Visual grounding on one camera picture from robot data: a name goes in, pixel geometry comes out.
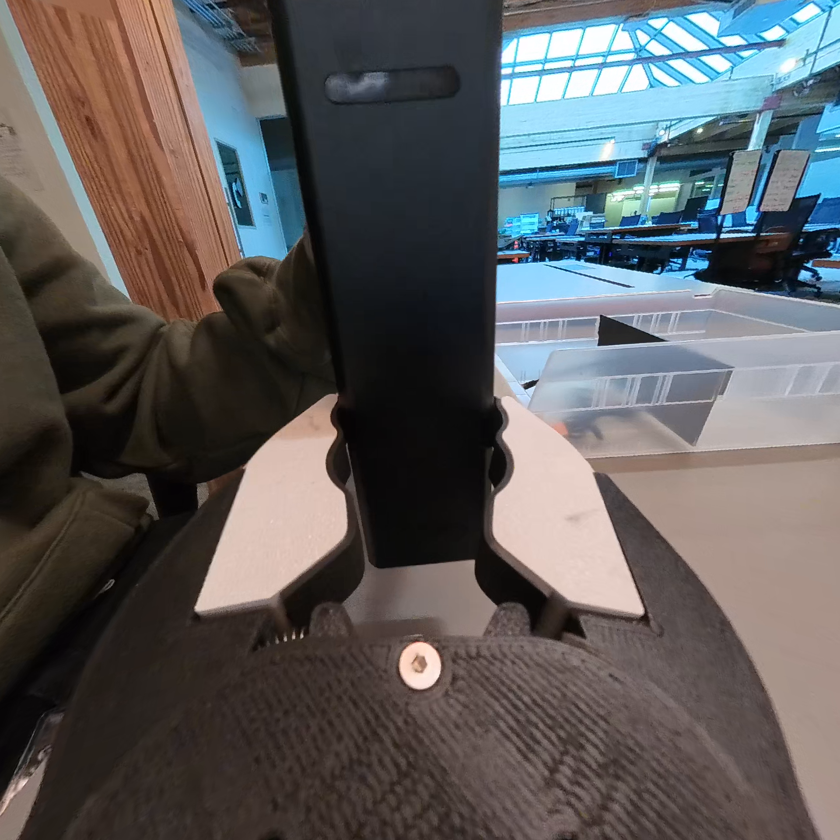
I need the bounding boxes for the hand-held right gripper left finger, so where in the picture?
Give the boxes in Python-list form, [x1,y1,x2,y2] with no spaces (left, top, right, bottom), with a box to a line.
[194,394,366,619]

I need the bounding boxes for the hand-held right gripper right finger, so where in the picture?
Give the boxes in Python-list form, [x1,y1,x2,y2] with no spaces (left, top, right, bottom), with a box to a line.
[474,395,647,641]

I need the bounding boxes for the grey desk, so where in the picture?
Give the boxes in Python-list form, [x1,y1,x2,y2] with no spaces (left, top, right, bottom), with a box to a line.
[354,341,840,840]

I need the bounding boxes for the black bin divider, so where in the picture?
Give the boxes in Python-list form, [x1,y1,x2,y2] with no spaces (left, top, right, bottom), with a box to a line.
[643,361,735,447]
[598,315,668,347]

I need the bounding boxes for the clear plastic bin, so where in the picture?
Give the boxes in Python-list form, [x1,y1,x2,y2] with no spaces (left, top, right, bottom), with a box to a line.
[528,331,840,460]
[495,285,840,349]

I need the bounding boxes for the white table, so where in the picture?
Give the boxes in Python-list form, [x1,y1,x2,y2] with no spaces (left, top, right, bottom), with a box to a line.
[495,261,718,307]

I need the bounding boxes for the person's olive sweatshirt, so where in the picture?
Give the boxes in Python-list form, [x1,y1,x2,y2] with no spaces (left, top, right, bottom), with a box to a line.
[0,177,155,697]

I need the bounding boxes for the row of office desks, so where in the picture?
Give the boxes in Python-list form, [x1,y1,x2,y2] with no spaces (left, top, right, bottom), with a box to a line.
[499,213,840,271]

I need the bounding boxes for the grey door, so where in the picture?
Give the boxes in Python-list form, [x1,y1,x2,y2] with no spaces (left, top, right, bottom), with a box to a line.
[259,117,307,258]

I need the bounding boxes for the black office chair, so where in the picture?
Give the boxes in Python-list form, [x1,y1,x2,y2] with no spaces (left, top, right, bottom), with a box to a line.
[694,193,824,294]

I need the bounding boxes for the paper flip chart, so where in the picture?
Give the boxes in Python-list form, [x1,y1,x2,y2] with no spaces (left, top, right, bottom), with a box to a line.
[721,150,763,215]
[760,150,812,213]

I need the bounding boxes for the glass skylight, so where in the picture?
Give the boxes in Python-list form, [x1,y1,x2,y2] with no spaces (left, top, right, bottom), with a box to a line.
[502,0,829,107]

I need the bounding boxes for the dark wall poster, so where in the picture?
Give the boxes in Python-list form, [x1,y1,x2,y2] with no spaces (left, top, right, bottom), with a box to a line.
[215,139,256,229]

